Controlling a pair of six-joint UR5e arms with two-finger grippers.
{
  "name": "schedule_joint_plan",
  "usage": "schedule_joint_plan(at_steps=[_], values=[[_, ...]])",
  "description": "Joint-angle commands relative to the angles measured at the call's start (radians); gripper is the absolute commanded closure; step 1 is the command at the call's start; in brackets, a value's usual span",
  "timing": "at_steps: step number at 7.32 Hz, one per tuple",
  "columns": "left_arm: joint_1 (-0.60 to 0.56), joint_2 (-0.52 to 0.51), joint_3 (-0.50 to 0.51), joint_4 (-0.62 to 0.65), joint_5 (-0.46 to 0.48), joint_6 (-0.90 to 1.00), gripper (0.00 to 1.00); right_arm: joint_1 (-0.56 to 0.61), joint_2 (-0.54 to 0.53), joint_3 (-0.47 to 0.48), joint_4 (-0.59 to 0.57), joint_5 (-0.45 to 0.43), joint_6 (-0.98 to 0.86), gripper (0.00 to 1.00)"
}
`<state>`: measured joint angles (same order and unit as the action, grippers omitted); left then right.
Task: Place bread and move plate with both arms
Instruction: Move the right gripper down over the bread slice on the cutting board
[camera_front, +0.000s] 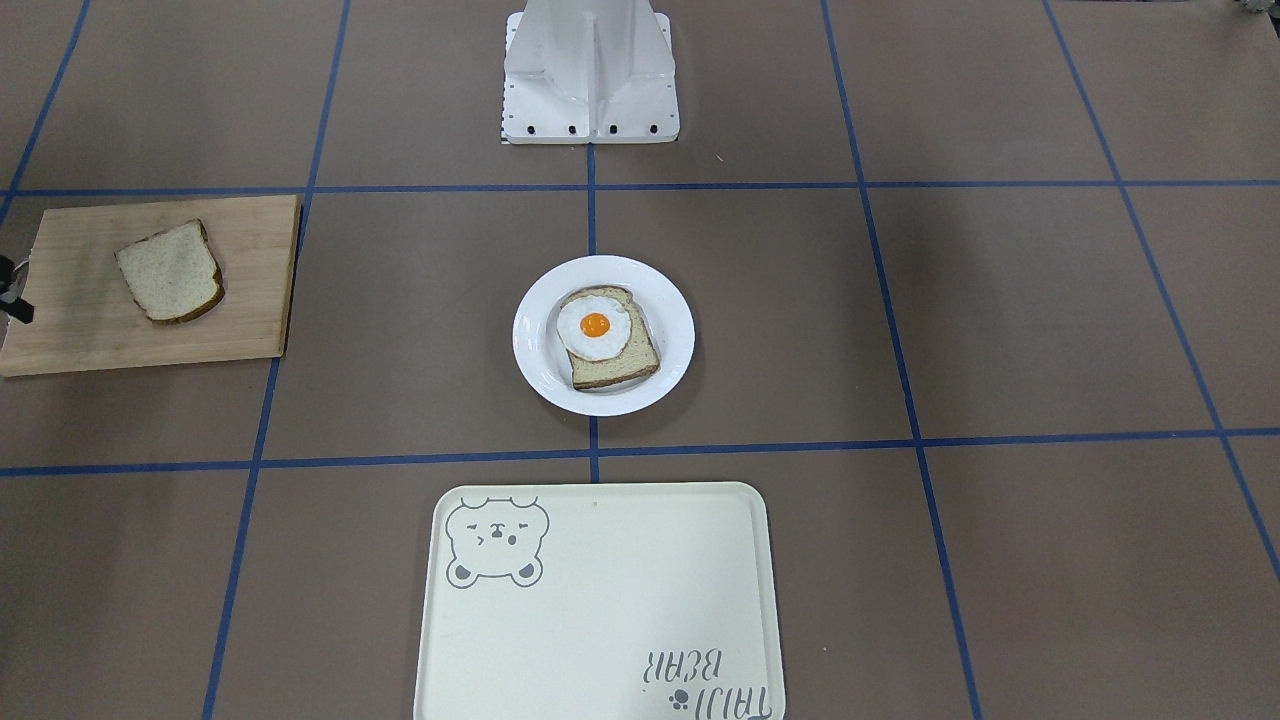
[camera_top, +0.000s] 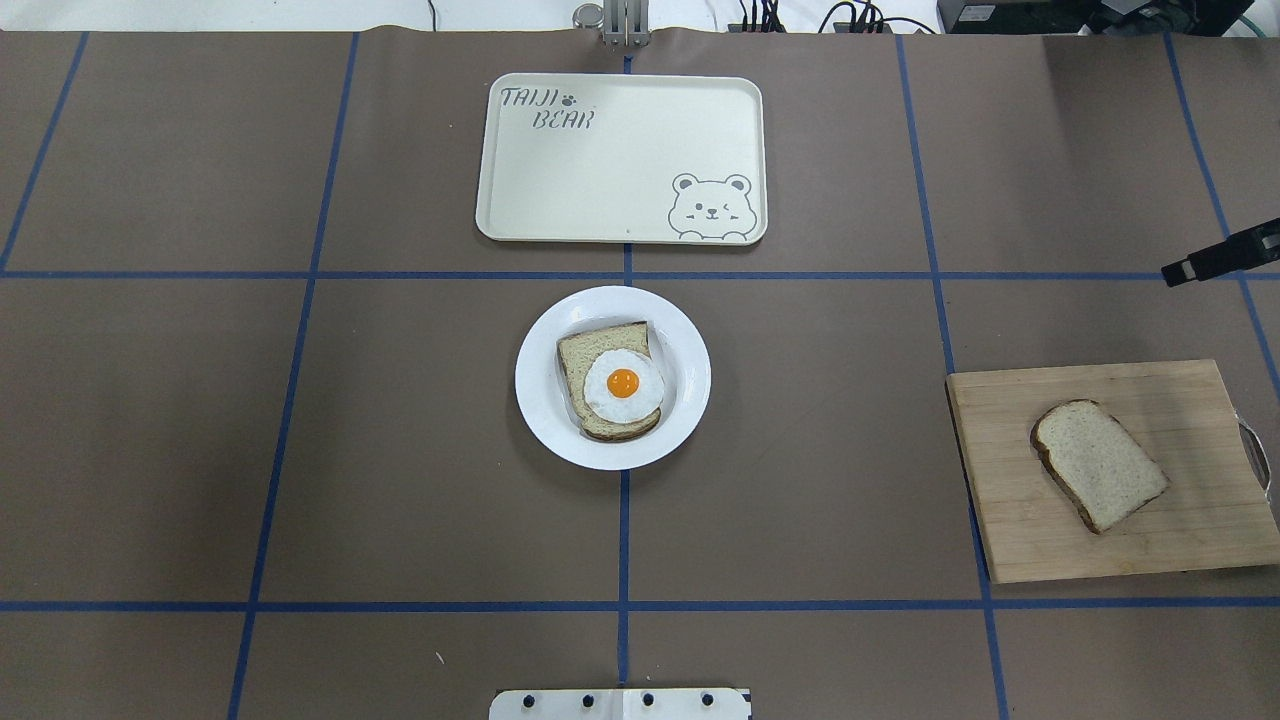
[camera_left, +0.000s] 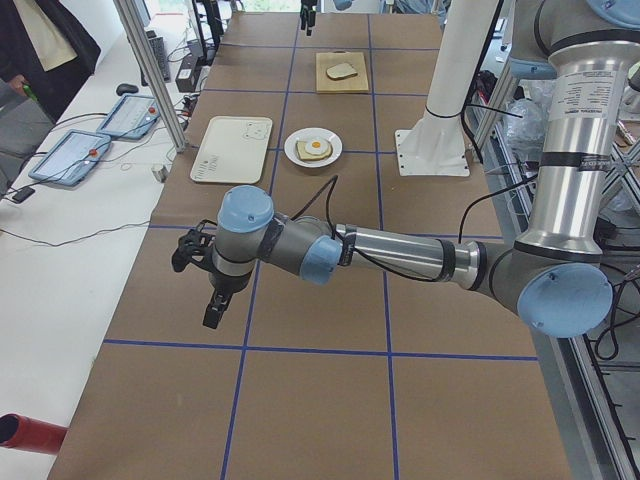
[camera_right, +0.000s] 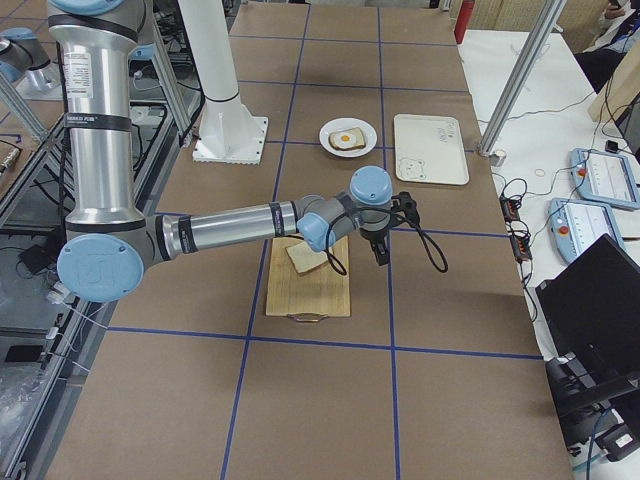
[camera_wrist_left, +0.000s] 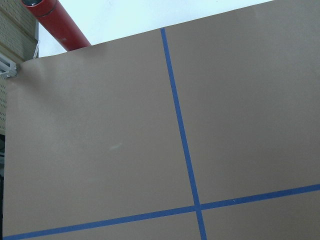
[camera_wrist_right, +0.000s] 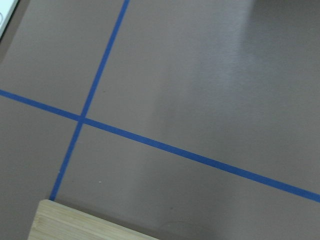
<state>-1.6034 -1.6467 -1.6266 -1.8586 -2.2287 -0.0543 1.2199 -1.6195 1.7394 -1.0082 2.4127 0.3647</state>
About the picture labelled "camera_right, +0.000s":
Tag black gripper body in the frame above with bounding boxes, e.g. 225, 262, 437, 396
359, 220, 389, 248

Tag white bread slice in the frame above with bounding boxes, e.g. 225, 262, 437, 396
285, 241, 328, 275

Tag white round plate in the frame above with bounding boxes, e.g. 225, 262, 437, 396
319, 117, 378, 158

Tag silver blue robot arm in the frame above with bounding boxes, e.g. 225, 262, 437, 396
48, 1, 393, 302
1, 27, 57, 91

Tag bread slice with crust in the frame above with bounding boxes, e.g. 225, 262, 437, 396
328, 127, 366, 151

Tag wooden cutting board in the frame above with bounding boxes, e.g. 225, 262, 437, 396
265, 238, 351, 322

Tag cream bear tray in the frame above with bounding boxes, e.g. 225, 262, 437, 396
394, 114, 469, 186

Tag fried egg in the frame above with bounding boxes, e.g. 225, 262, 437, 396
329, 132, 357, 150

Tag near blue teach pendant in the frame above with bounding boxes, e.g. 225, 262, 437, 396
548, 198, 625, 263

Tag blue teach pendant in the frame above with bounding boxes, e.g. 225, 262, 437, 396
569, 148, 639, 211
548, 198, 625, 263

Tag black laptop computer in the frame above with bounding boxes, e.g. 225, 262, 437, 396
536, 234, 639, 371

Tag red cylinder bottle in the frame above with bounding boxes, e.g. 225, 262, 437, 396
454, 0, 475, 45

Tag far blue teach pendant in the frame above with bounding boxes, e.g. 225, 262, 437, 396
569, 148, 639, 211

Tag seated person dark clothes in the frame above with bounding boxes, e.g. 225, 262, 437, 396
573, 0, 640, 94

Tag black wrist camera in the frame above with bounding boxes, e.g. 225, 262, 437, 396
390, 191, 420, 227

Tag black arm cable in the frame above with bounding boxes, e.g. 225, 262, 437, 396
322, 208, 449, 277

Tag orange black cable adapter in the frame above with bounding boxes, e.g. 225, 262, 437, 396
499, 196, 520, 223

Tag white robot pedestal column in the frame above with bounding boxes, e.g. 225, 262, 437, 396
179, 0, 268, 165

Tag aluminium frame post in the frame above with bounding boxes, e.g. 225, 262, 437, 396
477, 0, 567, 160

